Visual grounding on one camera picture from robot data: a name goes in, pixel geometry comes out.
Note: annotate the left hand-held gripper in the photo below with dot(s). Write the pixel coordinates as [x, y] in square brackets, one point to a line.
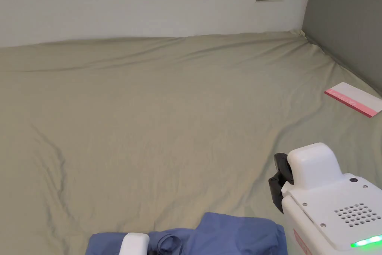
[134, 244]

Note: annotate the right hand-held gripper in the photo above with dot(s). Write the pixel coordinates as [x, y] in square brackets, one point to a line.
[328, 201]

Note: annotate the blue shirt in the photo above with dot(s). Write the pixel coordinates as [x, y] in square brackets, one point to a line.
[238, 231]

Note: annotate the white and pink box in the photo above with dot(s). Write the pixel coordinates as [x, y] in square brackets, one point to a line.
[356, 98]

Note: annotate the bed with beige sheet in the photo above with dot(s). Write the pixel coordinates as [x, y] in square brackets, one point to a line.
[149, 111]

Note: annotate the grey padded headboard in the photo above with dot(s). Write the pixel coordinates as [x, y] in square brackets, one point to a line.
[343, 22]

